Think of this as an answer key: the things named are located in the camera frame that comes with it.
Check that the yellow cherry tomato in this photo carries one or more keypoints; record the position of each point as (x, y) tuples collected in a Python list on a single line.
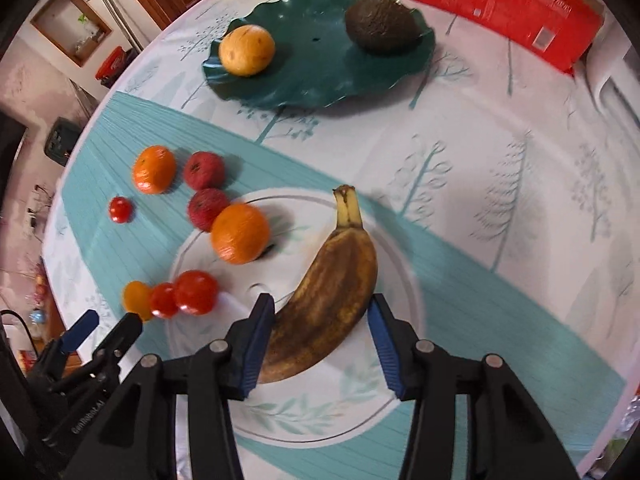
[(136, 297)]

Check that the red cherry tomato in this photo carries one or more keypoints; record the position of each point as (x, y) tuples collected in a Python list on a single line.
[(120, 209), (162, 301), (196, 292)]

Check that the red cardboard box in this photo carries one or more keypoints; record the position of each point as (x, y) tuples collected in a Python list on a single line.
[(500, 0)]

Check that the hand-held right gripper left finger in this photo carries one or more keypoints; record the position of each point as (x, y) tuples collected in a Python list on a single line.
[(255, 345)]

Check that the round yellow fruit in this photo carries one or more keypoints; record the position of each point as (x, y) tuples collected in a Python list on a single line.
[(247, 50)]

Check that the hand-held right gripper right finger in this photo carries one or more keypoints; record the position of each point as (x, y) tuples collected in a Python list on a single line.
[(385, 350)]

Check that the basket with red lid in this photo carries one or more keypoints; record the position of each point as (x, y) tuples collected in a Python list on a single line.
[(112, 65)]

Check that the large orange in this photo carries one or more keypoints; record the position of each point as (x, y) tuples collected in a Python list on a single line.
[(240, 233)]

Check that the small tangerine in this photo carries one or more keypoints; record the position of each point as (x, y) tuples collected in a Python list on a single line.
[(154, 170)]

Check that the wooden framed wall niche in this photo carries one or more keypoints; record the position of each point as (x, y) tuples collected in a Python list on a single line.
[(70, 25)]

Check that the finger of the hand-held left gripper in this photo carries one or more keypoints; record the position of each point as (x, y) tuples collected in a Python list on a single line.
[(122, 332), (80, 331)]

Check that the dark avocado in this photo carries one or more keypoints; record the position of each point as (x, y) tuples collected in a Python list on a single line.
[(382, 22)]

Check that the white floral plate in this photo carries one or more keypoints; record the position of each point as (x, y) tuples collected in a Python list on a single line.
[(300, 410)]

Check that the red bumpy lychee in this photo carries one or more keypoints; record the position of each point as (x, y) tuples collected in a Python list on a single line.
[(204, 170), (205, 207)]

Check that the dark green wavy plate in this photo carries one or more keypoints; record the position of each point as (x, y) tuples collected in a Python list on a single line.
[(310, 65)]

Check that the overripe brown banana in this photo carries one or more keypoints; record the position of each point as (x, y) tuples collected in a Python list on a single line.
[(340, 280)]

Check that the dark green appliance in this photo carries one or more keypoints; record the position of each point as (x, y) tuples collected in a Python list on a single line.
[(62, 137)]

